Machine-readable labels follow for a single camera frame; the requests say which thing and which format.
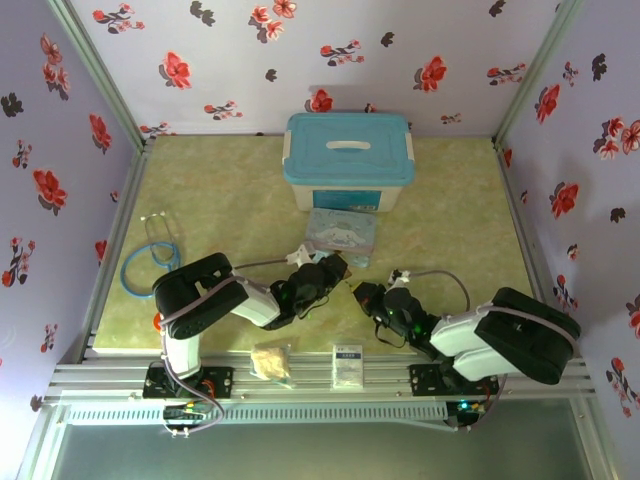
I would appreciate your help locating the clear bag of cotton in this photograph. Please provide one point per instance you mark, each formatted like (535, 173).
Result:
(270, 362)

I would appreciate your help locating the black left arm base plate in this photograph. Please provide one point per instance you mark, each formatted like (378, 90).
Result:
(220, 382)

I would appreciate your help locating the white packet with blue label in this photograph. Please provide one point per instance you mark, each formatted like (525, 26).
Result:
(348, 365)

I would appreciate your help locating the green circuit board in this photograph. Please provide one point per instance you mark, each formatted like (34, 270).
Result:
(182, 413)

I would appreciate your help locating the blue stethoscope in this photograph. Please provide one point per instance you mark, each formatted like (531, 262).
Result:
(160, 250)

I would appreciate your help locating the aluminium corner post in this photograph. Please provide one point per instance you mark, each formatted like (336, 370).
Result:
(540, 70)
(95, 65)

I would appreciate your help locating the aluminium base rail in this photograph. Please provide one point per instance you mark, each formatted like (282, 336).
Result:
(310, 380)

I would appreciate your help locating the orange plastic object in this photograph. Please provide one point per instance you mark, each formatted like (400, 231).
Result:
(157, 320)

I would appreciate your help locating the white storage box blue lid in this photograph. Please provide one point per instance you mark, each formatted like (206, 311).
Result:
(347, 150)

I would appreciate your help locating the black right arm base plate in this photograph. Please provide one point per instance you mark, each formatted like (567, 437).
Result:
(425, 380)

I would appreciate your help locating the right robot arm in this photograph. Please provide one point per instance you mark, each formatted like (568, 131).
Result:
(515, 335)

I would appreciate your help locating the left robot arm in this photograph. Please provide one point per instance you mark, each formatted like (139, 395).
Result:
(200, 295)

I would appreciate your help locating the blue cartoon tin box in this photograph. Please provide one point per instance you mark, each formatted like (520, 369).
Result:
(340, 235)

